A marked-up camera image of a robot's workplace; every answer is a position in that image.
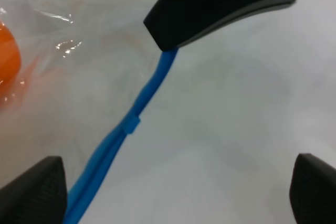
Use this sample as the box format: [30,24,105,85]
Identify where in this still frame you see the clear zip file bag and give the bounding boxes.
[1,0,167,223]

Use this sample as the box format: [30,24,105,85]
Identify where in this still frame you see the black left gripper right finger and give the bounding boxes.
[289,153,335,224]

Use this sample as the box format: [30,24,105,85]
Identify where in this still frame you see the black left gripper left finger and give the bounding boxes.
[1,156,67,223]

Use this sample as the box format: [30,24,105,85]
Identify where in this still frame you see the orange toy fruit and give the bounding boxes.
[0,22,21,96]

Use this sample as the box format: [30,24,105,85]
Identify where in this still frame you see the blue zipper slider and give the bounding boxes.
[123,115,141,135]

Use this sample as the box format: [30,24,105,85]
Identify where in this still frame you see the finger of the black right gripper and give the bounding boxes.
[144,0,295,51]

